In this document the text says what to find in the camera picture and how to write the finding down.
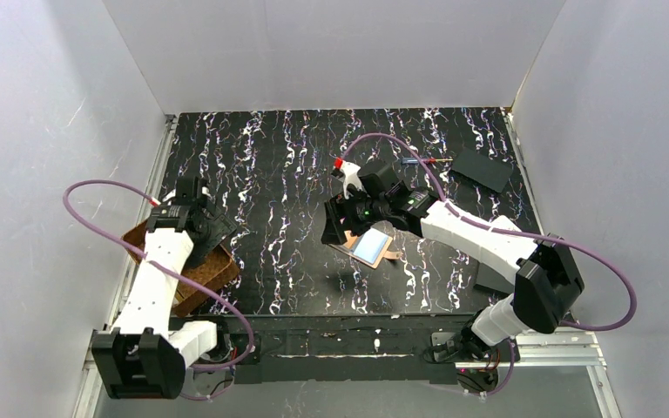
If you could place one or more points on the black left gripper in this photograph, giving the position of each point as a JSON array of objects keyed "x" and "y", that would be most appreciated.
[{"x": 213, "y": 232}]

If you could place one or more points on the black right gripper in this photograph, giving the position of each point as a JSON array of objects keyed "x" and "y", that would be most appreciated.
[{"x": 337, "y": 219}]

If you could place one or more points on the brown woven basket card holder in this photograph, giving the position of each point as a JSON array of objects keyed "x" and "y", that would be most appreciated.
[{"x": 217, "y": 270}]

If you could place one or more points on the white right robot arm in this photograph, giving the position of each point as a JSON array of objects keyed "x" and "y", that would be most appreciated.
[{"x": 544, "y": 276}]

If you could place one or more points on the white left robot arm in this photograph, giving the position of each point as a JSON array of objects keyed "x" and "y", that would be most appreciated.
[{"x": 139, "y": 357}]

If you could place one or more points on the blue red screwdriver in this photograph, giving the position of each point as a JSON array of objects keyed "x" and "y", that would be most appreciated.
[{"x": 426, "y": 161}]

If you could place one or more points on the black flat box far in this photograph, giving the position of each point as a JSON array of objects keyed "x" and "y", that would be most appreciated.
[{"x": 482, "y": 170}]

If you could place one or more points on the black flat box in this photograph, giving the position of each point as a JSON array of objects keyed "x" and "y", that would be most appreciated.
[
  {"x": 482, "y": 170},
  {"x": 492, "y": 282}
]

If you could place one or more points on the black flat box near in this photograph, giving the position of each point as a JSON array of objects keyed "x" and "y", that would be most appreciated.
[{"x": 492, "y": 282}]

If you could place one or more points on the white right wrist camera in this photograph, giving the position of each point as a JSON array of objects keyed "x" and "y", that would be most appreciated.
[{"x": 347, "y": 173}]

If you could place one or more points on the aluminium frame rail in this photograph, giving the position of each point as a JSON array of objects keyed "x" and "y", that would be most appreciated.
[{"x": 568, "y": 347}]

